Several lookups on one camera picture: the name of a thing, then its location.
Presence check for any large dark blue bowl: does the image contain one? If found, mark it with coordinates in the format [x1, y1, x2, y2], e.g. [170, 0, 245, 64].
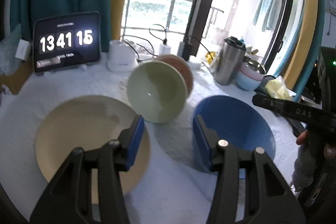
[193, 95, 276, 172]

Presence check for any beige round plate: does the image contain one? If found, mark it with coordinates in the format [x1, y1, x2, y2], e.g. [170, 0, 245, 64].
[34, 94, 152, 195]

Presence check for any pink strawberry ceramic bowl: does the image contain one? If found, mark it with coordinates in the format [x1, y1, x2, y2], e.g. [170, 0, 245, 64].
[154, 54, 194, 96]

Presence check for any pale green bowl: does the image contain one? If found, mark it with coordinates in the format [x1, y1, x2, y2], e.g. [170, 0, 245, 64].
[126, 61, 188, 123]

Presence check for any person's right hand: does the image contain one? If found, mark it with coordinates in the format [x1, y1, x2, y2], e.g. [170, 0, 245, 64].
[296, 130, 335, 162]

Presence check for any yellow tissue pack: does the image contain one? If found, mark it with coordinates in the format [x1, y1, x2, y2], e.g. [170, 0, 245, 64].
[265, 76, 297, 101]

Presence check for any dark grey folded cloth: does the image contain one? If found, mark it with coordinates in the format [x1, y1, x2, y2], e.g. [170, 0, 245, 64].
[255, 75, 276, 97]

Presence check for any light blue small bowl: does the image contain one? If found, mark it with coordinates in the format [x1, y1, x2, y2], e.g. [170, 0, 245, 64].
[235, 71, 261, 91]

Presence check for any white textured tablecloth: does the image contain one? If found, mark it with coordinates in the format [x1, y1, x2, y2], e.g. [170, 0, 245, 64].
[0, 52, 308, 224]

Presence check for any steel travel tumbler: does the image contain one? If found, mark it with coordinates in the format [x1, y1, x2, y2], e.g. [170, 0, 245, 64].
[214, 36, 246, 86]

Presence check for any hanging blue towel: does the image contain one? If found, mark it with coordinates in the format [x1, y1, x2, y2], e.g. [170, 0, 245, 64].
[252, 0, 282, 32]

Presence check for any white power strip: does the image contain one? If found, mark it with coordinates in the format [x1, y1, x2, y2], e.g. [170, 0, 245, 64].
[186, 59, 202, 70]

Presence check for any cardboard box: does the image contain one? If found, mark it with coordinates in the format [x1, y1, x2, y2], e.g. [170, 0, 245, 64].
[1, 58, 33, 95]

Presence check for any black charger plug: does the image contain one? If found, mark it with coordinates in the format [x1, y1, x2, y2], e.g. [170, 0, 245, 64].
[177, 42, 193, 61]

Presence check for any clear plastic bag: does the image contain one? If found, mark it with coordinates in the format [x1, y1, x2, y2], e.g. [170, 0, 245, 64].
[0, 23, 22, 76]

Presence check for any white desk lamp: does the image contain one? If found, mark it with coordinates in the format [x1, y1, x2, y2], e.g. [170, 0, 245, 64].
[106, 0, 139, 72]

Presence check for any tablet showing clock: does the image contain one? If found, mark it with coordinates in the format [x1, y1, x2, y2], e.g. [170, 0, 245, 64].
[33, 11, 101, 74]

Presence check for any small white box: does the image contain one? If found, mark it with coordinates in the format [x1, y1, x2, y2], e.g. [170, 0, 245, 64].
[15, 39, 31, 61]

